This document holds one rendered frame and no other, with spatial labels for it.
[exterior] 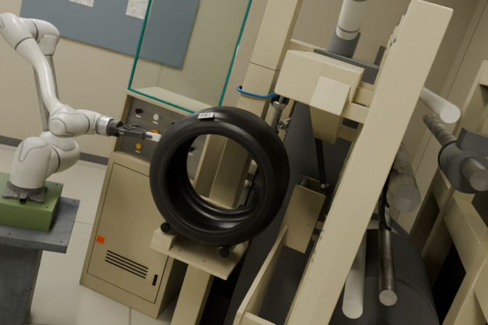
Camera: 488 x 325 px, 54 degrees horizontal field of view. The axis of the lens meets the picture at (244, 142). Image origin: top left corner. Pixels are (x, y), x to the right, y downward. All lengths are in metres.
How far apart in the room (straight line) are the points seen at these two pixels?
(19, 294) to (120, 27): 2.89
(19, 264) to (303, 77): 1.66
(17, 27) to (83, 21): 2.42
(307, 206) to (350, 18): 1.02
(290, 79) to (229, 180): 0.90
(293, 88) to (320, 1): 3.61
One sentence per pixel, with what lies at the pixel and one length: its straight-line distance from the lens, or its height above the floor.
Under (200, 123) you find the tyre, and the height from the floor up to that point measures 1.40.
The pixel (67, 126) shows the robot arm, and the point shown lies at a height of 1.22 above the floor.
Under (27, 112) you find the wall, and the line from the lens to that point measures 5.09.
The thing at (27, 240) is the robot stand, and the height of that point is 0.65.
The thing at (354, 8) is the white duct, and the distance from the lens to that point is 2.58.
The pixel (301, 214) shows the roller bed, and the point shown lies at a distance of 2.22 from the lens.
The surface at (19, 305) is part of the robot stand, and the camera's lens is 2.69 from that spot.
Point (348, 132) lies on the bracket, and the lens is 1.99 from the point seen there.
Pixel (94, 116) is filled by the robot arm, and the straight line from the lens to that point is 2.22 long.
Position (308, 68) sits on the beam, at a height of 1.75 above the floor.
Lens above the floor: 1.84
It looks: 14 degrees down
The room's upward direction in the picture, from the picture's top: 17 degrees clockwise
